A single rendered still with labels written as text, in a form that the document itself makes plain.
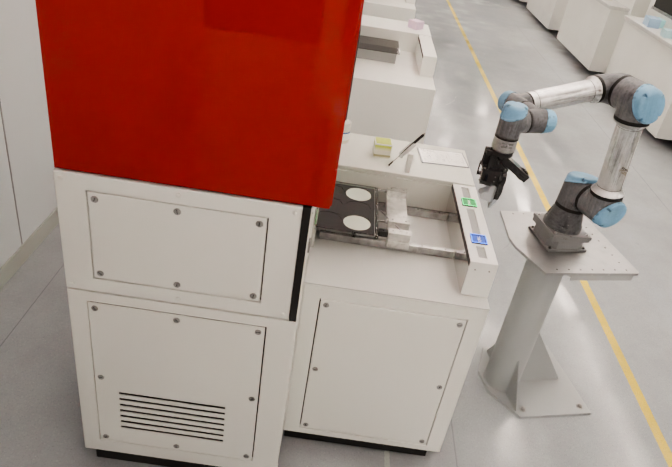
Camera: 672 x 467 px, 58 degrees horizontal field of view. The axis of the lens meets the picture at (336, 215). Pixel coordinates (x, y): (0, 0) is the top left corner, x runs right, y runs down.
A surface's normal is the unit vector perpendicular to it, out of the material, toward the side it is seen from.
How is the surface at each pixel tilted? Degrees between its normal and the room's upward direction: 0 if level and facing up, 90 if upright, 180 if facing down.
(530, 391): 0
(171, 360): 90
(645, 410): 0
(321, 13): 90
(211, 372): 90
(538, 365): 90
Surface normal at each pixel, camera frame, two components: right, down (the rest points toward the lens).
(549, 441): 0.14, -0.85
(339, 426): -0.06, 0.51
